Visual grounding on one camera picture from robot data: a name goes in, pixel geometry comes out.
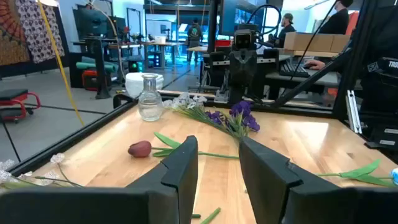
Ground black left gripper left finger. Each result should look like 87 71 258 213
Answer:
126 135 199 224

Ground black Trossen labelled box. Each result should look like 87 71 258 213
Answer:
359 0 398 152

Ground white brown patterned tapestry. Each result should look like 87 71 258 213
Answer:
16 0 66 65

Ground white artificial tulip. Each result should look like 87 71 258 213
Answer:
317 159 398 189

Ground white plastic container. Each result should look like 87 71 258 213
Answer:
124 72 165 99

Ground person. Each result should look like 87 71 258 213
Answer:
269 12 297 49
303 0 356 71
186 17 204 63

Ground black keyboard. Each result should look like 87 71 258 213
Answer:
279 62 312 79

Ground dark red artificial tulip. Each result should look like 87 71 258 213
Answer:
127 131 240 161

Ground wooden work table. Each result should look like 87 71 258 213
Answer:
108 41 187 70

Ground large dark monitor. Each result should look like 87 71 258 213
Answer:
217 0 268 37

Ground red black toolbox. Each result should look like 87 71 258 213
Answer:
81 69 108 92

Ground clear glass vase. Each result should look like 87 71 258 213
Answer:
137 73 164 122

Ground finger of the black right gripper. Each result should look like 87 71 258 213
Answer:
229 60 244 96
243 60 259 95

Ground thick yellow cable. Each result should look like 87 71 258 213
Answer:
36 0 85 127

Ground red black rolling stool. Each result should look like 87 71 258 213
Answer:
0 88 42 124

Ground black monitor stand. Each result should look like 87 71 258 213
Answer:
72 7 127 100

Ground grey desk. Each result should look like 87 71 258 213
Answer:
266 70 341 88

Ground silver metal bracket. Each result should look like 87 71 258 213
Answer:
345 90 363 135

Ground small cardboard box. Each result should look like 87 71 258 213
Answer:
329 33 352 54

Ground white artificial flower spray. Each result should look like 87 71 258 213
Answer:
162 91 240 138
0 152 85 192

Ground teal foam rolls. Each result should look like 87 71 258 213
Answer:
75 61 119 74

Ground large cardboard box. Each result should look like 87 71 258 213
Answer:
283 31 335 53

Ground orange patterned tapestry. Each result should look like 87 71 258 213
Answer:
0 0 30 67

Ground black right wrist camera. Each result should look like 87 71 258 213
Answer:
233 29 257 51

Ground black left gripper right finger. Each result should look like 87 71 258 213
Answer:
238 136 340 224

